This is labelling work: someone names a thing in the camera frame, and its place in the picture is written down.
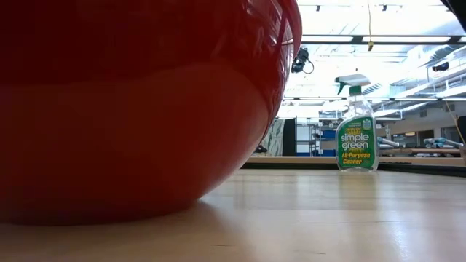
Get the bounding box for large red plastic bowl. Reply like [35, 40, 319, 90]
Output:
[0, 0, 304, 226]

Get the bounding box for patterned grey curtain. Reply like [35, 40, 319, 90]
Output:
[259, 117, 286, 158]

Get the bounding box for black standing panel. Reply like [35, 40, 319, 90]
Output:
[283, 117, 298, 158]

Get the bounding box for Simple Green spray bottle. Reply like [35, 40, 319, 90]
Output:
[334, 74, 380, 172]

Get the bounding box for black overhead camera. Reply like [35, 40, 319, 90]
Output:
[291, 47, 315, 75]

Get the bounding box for black ceiling frame beam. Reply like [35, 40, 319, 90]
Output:
[300, 33, 466, 46]

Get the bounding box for yellow hanging cable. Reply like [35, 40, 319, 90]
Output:
[366, 0, 375, 52]

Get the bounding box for thin yellow slanted cable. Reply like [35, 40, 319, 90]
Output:
[445, 100, 466, 146]

